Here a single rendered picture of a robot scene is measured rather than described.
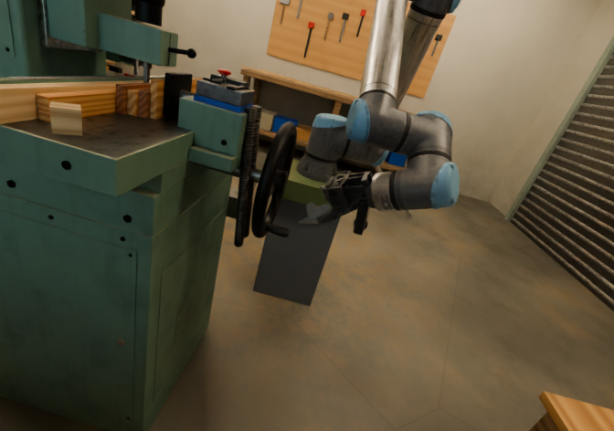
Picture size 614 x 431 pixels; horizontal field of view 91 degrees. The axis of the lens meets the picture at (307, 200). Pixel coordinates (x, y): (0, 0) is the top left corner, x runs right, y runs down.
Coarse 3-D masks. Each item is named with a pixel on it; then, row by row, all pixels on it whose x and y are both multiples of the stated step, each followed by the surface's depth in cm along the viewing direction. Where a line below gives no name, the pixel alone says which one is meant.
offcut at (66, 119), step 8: (56, 104) 44; (64, 104) 45; (72, 104) 46; (56, 112) 43; (64, 112) 44; (72, 112) 44; (80, 112) 45; (56, 120) 44; (64, 120) 44; (72, 120) 45; (80, 120) 45; (56, 128) 44; (64, 128) 45; (72, 128) 45; (80, 128) 46
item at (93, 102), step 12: (48, 96) 47; (60, 96) 48; (72, 96) 50; (84, 96) 52; (96, 96) 55; (108, 96) 58; (48, 108) 47; (84, 108) 53; (96, 108) 56; (108, 108) 59; (48, 120) 47
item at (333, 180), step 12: (336, 180) 72; (348, 180) 71; (360, 180) 70; (324, 192) 72; (336, 192) 71; (348, 192) 72; (360, 192) 71; (336, 204) 74; (348, 204) 72; (372, 204) 68
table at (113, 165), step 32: (0, 128) 42; (32, 128) 44; (96, 128) 50; (128, 128) 54; (160, 128) 59; (0, 160) 45; (32, 160) 44; (64, 160) 43; (96, 160) 42; (128, 160) 44; (160, 160) 53; (192, 160) 63; (224, 160) 62
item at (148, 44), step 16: (112, 16) 61; (112, 32) 62; (128, 32) 62; (144, 32) 62; (160, 32) 61; (112, 48) 64; (128, 48) 63; (144, 48) 63; (160, 48) 63; (144, 64) 67; (160, 64) 64
